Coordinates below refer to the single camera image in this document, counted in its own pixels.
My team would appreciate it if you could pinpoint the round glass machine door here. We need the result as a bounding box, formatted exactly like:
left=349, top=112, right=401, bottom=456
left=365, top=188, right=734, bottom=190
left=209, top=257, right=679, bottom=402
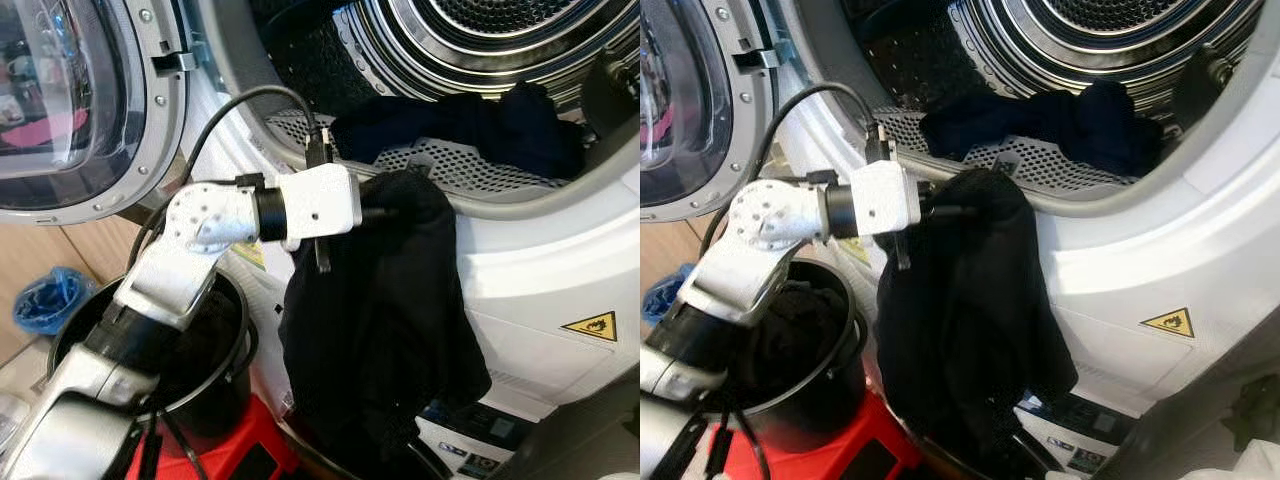
left=640, top=0, right=769, bottom=209
left=0, top=0, right=191, bottom=226

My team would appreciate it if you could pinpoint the dark navy garment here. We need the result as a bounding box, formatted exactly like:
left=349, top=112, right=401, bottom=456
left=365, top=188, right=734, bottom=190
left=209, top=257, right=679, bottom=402
left=920, top=80, right=1166, bottom=179
left=330, top=82, right=589, bottom=183

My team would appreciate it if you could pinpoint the dark drum paddle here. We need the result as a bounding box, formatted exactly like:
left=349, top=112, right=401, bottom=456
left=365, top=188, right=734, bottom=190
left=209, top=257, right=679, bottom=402
left=1173, top=44, right=1238, bottom=128
left=583, top=48, right=641, bottom=133

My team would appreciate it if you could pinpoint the white cloth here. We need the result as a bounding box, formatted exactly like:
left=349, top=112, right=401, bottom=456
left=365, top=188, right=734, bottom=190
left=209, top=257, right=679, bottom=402
left=1180, top=443, right=1280, bottom=480

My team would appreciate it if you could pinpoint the black shirt garment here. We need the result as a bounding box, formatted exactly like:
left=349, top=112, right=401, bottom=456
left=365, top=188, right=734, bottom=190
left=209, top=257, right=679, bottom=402
left=875, top=166, right=1079, bottom=471
left=278, top=168, right=493, bottom=479

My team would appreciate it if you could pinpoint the blue plastic bag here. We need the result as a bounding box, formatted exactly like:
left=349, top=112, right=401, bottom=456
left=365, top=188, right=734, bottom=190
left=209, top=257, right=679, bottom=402
left=13, top=266, right=98, bottom=337
left=642, top=262, right=696, bottom=326

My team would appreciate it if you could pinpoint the white laundry machine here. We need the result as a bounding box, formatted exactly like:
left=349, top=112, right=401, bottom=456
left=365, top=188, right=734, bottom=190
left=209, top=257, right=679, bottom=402
left=700, top=0, right=1280, bottom=441
left=120, top=0, right=641, bottom=471

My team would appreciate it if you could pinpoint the yellow triangle warning sticker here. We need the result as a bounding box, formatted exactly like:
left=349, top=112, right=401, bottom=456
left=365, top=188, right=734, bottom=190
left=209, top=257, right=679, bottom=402
left=561, top=311, right=619, bottom=344
left=1140, top=307, right=1196, bottom=339

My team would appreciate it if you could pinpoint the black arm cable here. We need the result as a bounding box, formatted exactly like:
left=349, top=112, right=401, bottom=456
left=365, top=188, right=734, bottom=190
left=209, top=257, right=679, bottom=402
left=135, top=405, right=211, bottom=480
left=680, top=405, right=771, bottom=480

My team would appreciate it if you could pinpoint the black clothes pile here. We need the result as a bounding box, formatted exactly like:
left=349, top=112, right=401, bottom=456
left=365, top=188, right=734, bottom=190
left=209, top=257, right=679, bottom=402
left=160, top=290, right=241, bottom=401
left=740, top=280, right=851, bottom=401

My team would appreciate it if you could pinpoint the red plastic stool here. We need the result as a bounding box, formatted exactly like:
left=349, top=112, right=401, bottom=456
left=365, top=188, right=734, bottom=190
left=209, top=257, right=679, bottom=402
left=715, top=390, right=926, bottom=480
left=128, top=393, right=301, bottom=480

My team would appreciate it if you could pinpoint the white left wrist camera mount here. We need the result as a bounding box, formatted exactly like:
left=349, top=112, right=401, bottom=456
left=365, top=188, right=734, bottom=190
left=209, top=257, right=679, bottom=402
left=850, top=160, right=923, bottom=241
left=278, top=164, right=363, bottom=253

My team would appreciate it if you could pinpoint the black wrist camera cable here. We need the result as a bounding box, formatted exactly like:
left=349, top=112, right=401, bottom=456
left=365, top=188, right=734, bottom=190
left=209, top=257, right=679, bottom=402
left=125, top=84, right=333, bottom=276
left=697, top=80, right=894, bottom=261

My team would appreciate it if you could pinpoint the perforated steel drum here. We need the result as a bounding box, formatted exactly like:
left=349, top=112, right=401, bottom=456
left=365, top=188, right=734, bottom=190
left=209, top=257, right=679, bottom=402
left=250, top=0, right=641, bottom=191
left=850, top=0, right=1280, bottom=191

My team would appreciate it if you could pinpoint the black bucket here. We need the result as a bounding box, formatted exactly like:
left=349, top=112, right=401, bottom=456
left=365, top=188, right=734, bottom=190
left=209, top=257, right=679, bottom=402
left=735, top=258, right=869, bottom=456
left=48, top=268, right=259, bottom=441

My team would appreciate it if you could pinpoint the black object on floor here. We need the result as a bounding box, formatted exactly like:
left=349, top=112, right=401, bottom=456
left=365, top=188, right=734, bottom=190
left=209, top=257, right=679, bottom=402
left=1225, top=375, right=1280, bottom=453

